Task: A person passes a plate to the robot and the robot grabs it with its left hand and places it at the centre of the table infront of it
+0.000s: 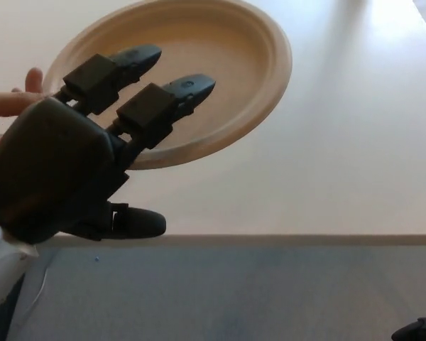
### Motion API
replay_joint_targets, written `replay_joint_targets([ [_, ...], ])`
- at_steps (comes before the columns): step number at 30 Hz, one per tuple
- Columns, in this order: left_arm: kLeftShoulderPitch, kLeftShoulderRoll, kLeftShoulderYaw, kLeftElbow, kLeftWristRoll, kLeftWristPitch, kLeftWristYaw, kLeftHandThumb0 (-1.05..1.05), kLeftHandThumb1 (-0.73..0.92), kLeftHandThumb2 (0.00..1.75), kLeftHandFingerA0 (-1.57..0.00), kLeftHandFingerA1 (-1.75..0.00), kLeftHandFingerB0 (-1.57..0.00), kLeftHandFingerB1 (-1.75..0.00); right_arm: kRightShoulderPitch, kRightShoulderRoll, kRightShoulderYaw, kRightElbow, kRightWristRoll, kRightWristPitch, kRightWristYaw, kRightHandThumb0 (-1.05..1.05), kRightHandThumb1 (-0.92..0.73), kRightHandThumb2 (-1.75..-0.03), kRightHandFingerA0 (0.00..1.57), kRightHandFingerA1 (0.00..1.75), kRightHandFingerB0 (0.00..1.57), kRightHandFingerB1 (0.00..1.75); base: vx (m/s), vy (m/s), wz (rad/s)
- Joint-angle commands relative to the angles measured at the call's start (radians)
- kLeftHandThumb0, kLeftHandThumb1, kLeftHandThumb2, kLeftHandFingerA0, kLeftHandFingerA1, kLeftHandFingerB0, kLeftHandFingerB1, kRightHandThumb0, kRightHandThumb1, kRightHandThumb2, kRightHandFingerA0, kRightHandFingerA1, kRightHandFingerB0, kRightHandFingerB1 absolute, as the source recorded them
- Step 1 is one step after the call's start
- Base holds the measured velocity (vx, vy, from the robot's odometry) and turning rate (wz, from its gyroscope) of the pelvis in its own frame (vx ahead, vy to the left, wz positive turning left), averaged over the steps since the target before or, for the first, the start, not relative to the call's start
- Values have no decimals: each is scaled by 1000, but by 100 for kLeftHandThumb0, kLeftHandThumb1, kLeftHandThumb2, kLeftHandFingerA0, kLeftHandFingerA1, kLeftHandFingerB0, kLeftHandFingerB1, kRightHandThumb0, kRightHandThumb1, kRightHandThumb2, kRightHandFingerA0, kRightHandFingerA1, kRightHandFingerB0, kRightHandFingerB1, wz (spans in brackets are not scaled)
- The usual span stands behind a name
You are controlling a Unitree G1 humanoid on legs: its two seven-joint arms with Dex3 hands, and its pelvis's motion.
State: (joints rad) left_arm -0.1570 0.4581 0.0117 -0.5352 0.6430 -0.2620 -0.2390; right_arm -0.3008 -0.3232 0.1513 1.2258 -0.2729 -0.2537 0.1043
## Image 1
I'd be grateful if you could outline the dark furniture piece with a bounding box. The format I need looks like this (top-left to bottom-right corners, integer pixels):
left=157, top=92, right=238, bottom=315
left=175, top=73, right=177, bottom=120
left=0, top=275, right=26, bottom=341

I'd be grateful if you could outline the beige round paper plate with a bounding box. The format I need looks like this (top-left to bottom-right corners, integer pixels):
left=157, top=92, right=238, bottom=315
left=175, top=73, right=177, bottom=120
left=42, top=0, right=293, bottom=171

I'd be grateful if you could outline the thin white floor cable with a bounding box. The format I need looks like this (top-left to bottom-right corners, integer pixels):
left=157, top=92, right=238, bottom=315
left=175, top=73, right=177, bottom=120
left=24, top=266, right=50, bottom=320

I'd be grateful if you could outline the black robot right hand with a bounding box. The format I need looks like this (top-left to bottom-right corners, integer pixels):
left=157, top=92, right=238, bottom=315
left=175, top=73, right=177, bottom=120
left=390, top=317, right=426, bottom=341

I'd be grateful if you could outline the person's bare hand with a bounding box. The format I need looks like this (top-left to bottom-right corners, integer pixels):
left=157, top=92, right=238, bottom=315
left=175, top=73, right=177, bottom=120
left=0, top=67, right=50, bottom=161

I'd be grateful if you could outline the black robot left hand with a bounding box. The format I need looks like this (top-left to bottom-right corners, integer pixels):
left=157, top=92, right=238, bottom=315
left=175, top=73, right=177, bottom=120
left=0, top=44, right=217, bottom=246

